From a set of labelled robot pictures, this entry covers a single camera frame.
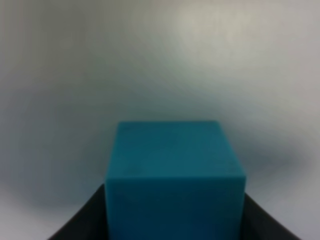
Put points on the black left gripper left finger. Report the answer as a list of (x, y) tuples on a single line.
[(89, 223)]

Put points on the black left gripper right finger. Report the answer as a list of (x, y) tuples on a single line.
[(257, 224)]

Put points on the blue cube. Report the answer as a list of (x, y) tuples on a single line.
[(173, 180)]

